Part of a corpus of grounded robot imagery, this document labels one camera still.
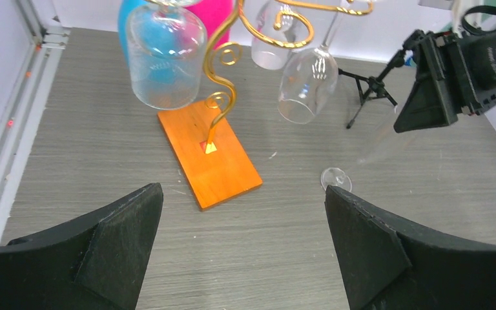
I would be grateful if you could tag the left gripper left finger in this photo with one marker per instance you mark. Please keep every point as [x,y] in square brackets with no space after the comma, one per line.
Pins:
[95,261]

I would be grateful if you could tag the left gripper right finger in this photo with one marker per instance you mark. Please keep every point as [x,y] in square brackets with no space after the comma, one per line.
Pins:
[389,262]

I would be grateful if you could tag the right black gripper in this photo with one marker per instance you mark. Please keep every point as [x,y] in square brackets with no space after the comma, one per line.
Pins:
[454,76]

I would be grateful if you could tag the clear champagne flute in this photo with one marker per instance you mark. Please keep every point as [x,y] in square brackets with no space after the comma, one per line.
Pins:
[383,143]

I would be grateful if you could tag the clear round wine glass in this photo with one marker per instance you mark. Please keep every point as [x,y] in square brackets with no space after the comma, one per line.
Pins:
[309,79]

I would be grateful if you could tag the clear tumbler wine glass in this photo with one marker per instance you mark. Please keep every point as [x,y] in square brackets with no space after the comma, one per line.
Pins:
[191,40]

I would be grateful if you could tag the orange wooden rack base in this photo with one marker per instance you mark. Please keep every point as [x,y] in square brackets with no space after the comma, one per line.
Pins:
[217,172]

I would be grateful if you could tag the pink wine glass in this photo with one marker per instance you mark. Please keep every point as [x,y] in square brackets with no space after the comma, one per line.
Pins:
[212,13]

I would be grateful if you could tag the blue wine glass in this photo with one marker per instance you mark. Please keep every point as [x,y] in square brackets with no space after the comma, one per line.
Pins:
[146,34]

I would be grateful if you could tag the gold wire glass rack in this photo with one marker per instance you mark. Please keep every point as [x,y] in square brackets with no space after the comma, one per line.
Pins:
[281,30]

